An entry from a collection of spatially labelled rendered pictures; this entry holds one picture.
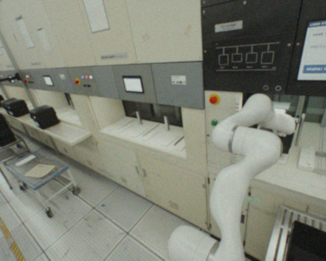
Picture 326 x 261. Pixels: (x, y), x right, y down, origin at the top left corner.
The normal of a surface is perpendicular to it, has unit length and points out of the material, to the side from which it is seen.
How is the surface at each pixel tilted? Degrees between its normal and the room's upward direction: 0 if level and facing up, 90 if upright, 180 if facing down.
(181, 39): 90
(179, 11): 90
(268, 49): 90
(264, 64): 90
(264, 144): 35
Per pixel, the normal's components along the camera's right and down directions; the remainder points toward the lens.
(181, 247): -0.52, -0.44
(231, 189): -0.22, -0.36
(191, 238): -0.11, -0.90
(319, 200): -0.60, 0.45
